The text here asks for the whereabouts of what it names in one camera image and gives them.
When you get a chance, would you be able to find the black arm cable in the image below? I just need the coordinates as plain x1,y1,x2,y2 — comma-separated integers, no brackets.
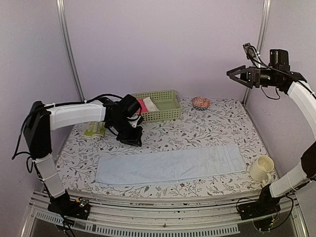
260,85,282,101
49,93,124,109

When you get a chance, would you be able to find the aluminium frame post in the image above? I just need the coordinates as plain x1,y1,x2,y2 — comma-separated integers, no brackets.
242,0,271,107
56,0,85,101

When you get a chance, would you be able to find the green perforated plastic basket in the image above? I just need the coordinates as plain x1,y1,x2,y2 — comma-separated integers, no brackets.
132,90,182,123

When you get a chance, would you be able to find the cream ribbed mug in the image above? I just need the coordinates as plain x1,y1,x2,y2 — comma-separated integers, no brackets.
249,156,275,186

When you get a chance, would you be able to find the aluminium front rail base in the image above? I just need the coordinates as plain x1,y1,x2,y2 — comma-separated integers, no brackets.
20,191,309,237

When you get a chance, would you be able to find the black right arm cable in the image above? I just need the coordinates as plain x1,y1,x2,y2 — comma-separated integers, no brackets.
260,85,282,101

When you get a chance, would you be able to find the cream rolled towel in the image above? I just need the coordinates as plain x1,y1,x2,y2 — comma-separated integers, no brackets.
143,97,159,112

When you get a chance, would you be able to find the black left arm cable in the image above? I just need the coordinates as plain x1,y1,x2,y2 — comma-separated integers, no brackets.
49,93,124,109

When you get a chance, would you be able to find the left aluminium frame post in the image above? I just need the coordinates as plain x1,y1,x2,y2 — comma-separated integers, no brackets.
56,0,85,101

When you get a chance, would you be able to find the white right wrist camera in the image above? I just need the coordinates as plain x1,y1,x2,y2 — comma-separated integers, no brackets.
242,43,261,68

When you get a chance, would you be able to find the pink rolled towel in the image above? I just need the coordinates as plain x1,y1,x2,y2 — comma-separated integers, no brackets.
137,98,148,113

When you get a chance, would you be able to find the right aluminium frame post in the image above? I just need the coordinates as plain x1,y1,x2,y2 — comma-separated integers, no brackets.
242,0,271,107

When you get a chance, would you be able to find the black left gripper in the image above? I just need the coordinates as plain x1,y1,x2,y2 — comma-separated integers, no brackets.
110,117,144,147

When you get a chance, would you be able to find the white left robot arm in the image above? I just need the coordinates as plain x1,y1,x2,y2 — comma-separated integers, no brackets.
17,94,143,220

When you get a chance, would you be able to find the blue patterned bowl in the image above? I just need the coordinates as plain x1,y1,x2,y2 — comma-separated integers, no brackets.
194,105,208,111

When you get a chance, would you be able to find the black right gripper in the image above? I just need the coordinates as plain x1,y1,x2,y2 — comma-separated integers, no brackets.
228,65,279,88

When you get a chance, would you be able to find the green white small packet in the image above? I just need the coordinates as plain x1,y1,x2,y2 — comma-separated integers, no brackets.
82,122,105,142

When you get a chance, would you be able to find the light blue towel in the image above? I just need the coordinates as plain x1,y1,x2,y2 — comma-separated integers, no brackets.
95,144,246,187

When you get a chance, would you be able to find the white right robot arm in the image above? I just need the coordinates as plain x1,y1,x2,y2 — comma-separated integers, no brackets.
226,44,316,220

